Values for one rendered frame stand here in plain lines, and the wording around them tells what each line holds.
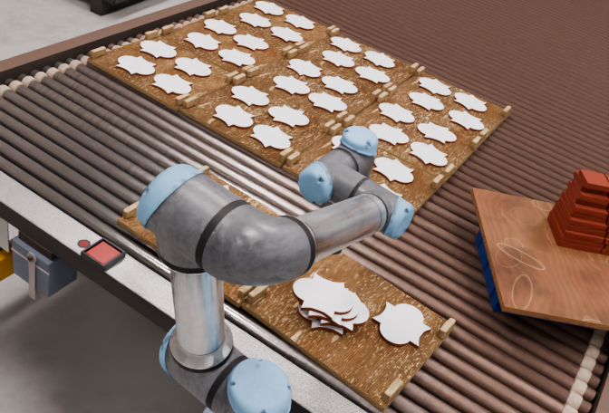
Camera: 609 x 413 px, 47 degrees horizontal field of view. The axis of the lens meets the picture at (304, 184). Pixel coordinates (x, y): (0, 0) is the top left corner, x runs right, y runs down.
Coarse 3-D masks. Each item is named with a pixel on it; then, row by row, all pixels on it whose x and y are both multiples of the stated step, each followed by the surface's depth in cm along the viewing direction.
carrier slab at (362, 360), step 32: (288, 288) 176; (352, 288) 180; (384, 288) 183; (288, 320) 167; (320, 352) 161; (352, 352) 163; (384, 352) 165; (416, 352) 167; (352, 384) 156; (384, 384) 157
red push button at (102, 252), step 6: (96, 246) 174; (102, 246) 174; (108, 246) 175; (90, 252) 172; (96, 252) 172; (102, 252) 173; (108, 252) 173; (114, 252) 174; (120, 252) 174; (96, 258) 171; (102, 258) 171; (108, 258) 172
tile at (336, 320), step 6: (354, 300) 170; (354, 306) 169; (312, 312) 164; (354, 312) 167; (318, 318) 164; (324, 318) 164; (336, 318) 164; (342, 318) 165; (348, 318) 165; (354, 318) 167; (336, 324) 163
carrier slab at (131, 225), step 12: (216, 180) 205; (240, 192) 203; (252, 204) 200; (132, 216) 185; (132, 228) 181; (144, 228) 182; (144, 240) 180; (228, 288) 171; (240, 288) 172; (228, 300) 170; (240, 300) 169
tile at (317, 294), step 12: (300, 288) 168; (312, 288) 169; (324, 288) 170; (336, 288) 171; (300, 300) 166; (312, 300) 166; (324, 300) 166; (336, 300) 167; (348, 300) 168; (324, 312) 163; (336, 312) 165; (348, 312) 166
